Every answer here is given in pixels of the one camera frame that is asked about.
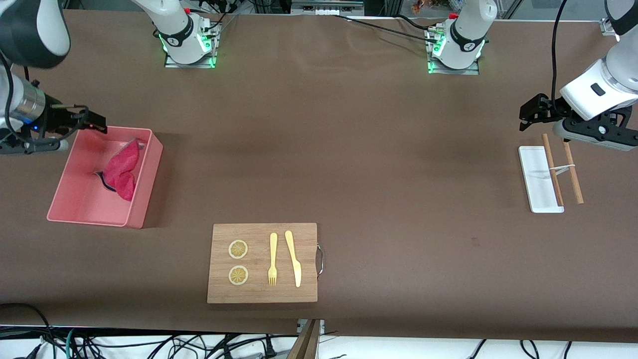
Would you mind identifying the pink and grey cloth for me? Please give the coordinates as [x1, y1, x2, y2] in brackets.
[95, 139, 148, 201]

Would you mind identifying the white rectangular tray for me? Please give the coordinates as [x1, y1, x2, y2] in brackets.
[518, 146, 566, 215]

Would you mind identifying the pink plastic bin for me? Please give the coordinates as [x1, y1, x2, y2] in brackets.
[46, 125, 163, 229]

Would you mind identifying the brown table cover sheet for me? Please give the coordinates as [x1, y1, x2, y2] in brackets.
[0, 9, 638, 344]

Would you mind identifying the yellow plastic fork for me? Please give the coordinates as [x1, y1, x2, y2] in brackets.
[268, 233, 278, 287]

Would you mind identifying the grey power strip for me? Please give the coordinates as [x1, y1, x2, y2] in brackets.
[292, 0, 364, 15]

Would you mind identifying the wooden cutting board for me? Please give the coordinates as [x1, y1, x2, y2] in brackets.
[207, 223, 325, 304]

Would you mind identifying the yellow plastic knife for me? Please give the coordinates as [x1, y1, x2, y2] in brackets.
[285, 230, 302, 288]

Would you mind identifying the wooden plank below table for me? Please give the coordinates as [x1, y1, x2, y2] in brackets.
[288, 319, 322, 359]

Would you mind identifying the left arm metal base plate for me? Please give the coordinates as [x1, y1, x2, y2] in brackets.
[428, 27, 480, 75]

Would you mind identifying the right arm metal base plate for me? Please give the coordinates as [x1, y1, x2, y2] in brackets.
[164, 25, 216, 69]

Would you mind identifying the black cable on table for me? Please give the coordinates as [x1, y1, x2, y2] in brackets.
[333, 14, 442, 43]

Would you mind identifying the black looped floor cable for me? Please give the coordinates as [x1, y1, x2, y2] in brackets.
[0, 302, 54, 359]

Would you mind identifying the black plug with cable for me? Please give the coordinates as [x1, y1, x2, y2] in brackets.
[259, 334, 280, 359]

